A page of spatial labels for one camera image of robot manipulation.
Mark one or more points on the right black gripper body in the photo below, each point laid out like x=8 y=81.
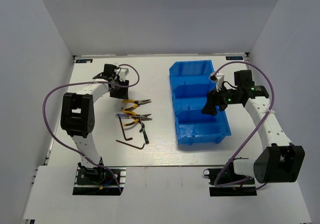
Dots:
x=225 y=97

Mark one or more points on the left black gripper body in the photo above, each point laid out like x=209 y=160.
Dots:
x=121 y=89

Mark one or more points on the yellow pliers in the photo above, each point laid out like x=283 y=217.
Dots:
x=145 y=117
x=135 y=103

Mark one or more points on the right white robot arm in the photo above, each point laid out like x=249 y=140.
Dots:
x=280 y=160

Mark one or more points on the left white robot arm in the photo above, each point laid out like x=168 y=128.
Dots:
x=78 y=117

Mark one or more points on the blue plastic bin near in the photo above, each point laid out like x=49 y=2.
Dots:
x=193 y=127

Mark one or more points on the blue plastic bin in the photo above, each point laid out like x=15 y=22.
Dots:
x=193 y=127
x=191 y=79

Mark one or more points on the blue plastic bin far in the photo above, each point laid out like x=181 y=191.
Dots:
x=191 y=79

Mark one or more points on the right corner label sticker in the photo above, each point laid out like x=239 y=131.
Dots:
x=234 y=58

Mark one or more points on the corner label sticker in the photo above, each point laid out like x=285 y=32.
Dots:
x=78 y=61
x=234 y=58

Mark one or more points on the left corner label sticker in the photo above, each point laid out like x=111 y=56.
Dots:
x=78 y=61

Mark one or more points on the brown hex key short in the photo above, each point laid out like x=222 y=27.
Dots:
x=123 y=131

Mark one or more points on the green black small screwdriver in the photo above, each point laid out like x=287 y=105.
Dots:
x=144 y=133

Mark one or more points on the brown hex key long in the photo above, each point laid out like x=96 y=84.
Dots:
x=130 y=145

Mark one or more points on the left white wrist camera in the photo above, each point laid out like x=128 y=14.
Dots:
x=121 y=74

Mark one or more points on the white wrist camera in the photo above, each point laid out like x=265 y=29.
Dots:
x=218 y=78
x=121 y=74

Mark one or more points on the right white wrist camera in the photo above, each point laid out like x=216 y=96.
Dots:
x=218 y=78

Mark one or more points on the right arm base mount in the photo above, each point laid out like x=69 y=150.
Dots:
x=232 y=185

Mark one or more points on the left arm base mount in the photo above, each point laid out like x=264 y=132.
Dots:
x=98 y=181

